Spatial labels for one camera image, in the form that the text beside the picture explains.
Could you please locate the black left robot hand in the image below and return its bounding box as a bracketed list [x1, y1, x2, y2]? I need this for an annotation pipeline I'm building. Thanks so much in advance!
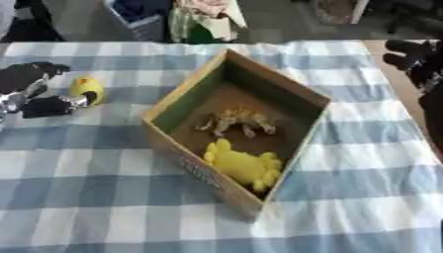
[0, 61, 99, 120]

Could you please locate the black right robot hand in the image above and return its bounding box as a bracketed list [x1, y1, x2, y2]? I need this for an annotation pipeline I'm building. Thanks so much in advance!
[381, 39, 443, 95]

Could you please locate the yellow duck toy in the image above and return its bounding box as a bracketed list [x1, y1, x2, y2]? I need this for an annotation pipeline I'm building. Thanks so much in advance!
[67, 76, 108, 107]

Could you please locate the tan cardboard box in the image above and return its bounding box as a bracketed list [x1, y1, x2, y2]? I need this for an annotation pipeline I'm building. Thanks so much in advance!
[139, 47, 332, 222]

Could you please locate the black office chair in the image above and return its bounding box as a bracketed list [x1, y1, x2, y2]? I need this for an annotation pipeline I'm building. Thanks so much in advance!
[368, 0, 443, 38]

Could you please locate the black bag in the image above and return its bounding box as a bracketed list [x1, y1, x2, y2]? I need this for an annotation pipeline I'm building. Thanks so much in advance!
[0, 0, 66, 43]

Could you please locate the white-framed brown board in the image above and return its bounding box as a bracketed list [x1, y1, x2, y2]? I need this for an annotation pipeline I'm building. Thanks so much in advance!
[311, 0, 371, 26]

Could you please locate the blue storage bin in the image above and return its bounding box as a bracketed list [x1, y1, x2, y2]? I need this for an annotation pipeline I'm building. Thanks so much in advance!
[102, 0, 173, 42]

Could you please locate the green bag with cloth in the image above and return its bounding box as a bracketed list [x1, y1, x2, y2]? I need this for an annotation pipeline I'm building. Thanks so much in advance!
[167, 0, 249, 45]

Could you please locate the tan dinosaur toy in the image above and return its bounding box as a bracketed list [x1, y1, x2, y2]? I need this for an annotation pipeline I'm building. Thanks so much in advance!
[194, 107, 279, 139]

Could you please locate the yellow crab toy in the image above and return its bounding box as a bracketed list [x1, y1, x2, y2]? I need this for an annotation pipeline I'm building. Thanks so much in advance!
[202, 137, 284, 194]

